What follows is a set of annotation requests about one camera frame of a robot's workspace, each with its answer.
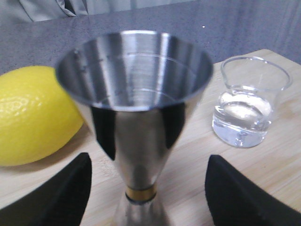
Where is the wooden cutting board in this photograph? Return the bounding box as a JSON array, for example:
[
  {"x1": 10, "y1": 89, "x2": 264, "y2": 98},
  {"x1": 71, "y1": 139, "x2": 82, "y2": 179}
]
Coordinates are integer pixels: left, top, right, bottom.
[{"x1": 0, "y1": 49, "x2": 301, "y2": 226}]

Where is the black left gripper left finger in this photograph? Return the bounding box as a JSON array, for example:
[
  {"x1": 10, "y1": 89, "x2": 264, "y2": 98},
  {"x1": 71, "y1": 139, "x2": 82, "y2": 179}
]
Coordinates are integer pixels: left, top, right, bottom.
[{"x1": 0, "y1": 153, "x2": 92, "y2": 226}]

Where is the steel double jigger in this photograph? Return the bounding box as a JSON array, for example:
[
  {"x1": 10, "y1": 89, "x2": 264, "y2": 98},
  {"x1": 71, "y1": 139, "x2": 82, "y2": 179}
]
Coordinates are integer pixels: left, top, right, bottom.
[{"x1": 55, "y1": 30, "x2": 213, "y2": 226}]

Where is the grey curtain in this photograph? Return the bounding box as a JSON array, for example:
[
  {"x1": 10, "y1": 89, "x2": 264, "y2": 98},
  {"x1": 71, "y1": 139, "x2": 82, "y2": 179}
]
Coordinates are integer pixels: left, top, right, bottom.
[{"x1": 0, "y1": 0, "x2": 198, "y2": 24}]

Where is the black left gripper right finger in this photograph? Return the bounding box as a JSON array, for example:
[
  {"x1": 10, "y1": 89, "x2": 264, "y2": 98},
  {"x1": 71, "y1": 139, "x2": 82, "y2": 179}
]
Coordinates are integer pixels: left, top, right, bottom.
[{"x1": 205, "y1": 155, "x2": 301, "y2": 226}]

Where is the yellow lemon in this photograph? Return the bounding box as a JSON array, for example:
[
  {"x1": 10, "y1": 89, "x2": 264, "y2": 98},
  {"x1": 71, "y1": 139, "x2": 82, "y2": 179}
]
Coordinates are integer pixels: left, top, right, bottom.
[{"x1": 0, "y1": 65, "x2": 83, "y2": 166}]

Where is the small glass beaker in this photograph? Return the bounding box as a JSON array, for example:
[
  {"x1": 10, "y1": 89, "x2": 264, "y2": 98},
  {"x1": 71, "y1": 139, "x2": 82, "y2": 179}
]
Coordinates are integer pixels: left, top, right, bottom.
[{"x1": 212, "y1": 56, "x2": 292, "y2": 148}]

